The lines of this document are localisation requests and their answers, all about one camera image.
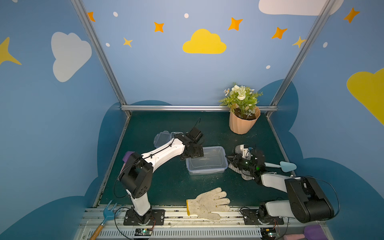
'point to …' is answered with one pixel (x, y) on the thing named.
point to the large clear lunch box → (214, 161)
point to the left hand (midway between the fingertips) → (199, 155)
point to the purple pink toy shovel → (311, 232)
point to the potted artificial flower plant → (242, 101)
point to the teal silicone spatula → (285, 166)
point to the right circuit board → (269, 233)
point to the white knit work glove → (205, 204)
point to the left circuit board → (143, 232)
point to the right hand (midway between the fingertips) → (227, 155)
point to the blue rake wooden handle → (107, 214)
